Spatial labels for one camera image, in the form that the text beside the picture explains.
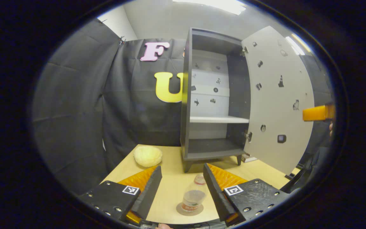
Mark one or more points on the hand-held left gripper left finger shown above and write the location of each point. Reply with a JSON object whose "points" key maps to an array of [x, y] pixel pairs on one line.
{"points": [[149, 197]]}

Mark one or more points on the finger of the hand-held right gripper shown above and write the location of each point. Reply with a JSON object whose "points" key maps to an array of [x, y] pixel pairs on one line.
{"points": [[313, 113]]}

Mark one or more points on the round brown coaster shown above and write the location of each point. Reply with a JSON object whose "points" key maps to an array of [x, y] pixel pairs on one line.
{"points": [[179, 210]]}

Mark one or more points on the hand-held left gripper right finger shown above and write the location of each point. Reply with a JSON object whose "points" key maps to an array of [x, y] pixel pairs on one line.
{"points": [[216, 197]]}

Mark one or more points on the black backdrop cloth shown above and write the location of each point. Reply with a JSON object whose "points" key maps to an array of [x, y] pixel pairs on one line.
{"points": [[75, 111]]}

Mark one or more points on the narrow ceiling light panel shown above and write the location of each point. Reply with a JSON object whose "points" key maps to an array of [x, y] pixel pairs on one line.
{"points": [[297, 44]]}

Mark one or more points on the large ceiling light panel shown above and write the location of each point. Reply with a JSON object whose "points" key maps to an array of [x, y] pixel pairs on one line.
{"points": [[211, 4]]}

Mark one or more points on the clear plastic bottle red label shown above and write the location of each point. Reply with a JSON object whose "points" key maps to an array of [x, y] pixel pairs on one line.
{"points": [[193, 198]]}

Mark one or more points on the dark grey cabinet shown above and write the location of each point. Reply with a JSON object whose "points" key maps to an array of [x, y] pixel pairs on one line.
{"points": [[184, 111]]}

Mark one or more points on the yellow round plush toy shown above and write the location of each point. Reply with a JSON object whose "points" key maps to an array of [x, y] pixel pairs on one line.
{"points": [[148, 156]]}

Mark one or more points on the white cabinet shelf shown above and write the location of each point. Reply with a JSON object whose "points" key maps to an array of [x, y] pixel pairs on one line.
{"points": [[218, 119]]}

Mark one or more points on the grey cabinet door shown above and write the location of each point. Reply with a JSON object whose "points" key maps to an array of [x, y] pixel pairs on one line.
{"points": [[281, 127]]}

